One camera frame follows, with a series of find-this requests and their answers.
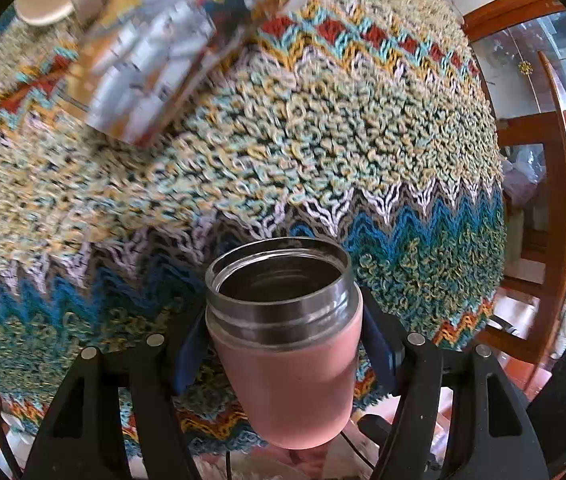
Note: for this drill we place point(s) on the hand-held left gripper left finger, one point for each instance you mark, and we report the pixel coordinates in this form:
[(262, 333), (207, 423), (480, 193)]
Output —
[(189, 357)]

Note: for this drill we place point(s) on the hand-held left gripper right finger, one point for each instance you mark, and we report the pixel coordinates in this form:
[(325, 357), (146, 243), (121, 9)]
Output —
[(379, 347)]

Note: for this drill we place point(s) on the pink cup with steel rim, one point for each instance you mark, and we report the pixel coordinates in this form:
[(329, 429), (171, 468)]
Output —
[(288, 385)]

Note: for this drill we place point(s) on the colourful knitted blanket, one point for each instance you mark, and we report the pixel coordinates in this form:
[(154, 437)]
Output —
[(343, 160)]

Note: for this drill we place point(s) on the wooden glass-door cabinet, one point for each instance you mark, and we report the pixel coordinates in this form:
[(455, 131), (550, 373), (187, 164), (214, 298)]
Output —
[(553, 160)]

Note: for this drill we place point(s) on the shiny foil snack packet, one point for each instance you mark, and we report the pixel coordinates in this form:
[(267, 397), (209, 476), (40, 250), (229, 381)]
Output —
[(163, 55)]

